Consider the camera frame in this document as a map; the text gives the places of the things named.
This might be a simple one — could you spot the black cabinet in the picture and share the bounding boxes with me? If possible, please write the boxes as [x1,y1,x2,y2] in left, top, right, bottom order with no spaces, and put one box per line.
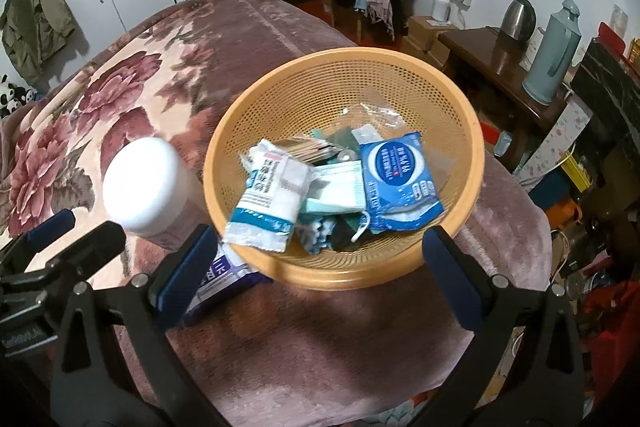
[570,37,640,160]

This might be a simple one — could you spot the white and teal mask pack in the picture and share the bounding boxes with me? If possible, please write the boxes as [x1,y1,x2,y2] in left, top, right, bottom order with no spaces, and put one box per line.
[298,161,368,214]

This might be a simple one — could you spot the orange plastic mesh basket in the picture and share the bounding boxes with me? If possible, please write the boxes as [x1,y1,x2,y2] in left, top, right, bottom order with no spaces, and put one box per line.
[202,48,486,292]

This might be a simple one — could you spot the red bag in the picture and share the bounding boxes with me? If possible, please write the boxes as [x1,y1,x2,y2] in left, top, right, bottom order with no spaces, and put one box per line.
[580,277,640,360]

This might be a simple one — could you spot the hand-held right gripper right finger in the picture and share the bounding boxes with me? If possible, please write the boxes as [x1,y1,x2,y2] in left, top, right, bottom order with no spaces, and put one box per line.
[421,225,587,427]

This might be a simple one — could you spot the pale green thermos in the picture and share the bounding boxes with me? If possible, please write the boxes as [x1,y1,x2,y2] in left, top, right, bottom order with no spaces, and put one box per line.
[522,0,582,106]

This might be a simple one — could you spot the dark wooden table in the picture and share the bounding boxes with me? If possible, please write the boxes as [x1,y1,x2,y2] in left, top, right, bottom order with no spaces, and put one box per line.
[437,26,576,160]

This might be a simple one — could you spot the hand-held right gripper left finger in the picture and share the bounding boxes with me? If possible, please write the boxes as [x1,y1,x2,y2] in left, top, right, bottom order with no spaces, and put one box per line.
[50,223,236,427]

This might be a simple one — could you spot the floral plush blanket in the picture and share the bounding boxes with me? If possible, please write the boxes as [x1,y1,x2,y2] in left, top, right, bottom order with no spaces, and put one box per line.
[0,0,553,427]

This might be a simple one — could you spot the green hooded jacket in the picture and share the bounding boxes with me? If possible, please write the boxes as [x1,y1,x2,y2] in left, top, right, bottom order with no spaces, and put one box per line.
[0,0,79,84]

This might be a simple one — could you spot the floral printed board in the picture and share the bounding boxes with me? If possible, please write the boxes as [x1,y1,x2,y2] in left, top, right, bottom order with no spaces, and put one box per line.
[515,99,594,188]

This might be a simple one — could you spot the cotton swab pack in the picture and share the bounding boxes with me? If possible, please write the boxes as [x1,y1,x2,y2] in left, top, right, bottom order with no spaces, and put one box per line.
[272,129,352,166]

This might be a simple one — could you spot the blue wet wipes pack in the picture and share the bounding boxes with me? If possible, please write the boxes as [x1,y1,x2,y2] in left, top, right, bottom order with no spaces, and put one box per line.
[359,132,446,234]

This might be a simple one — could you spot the blue and white packet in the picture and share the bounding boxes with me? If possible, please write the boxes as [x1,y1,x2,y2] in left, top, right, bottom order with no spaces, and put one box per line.
[182,242,273,327]

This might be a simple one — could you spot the panda plush toy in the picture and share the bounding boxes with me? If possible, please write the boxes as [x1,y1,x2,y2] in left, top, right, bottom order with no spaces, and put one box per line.
[12,83,39,108]
[0,74,17,118]

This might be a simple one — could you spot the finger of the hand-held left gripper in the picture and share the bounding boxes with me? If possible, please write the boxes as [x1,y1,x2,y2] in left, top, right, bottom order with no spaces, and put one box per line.
[0,208,77,276]
[46,221,127,284]

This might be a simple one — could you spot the white gauze packet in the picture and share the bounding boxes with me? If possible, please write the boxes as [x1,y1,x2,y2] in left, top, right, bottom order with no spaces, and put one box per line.
[222,139,313,254]

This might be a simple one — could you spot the white canister with printed label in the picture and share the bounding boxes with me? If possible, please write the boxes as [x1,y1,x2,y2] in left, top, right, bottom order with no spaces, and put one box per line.
[102,138,211,239]

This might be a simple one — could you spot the steel electric kettle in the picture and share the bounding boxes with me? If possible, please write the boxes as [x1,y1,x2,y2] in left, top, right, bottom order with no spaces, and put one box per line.
[500,0,537,54]

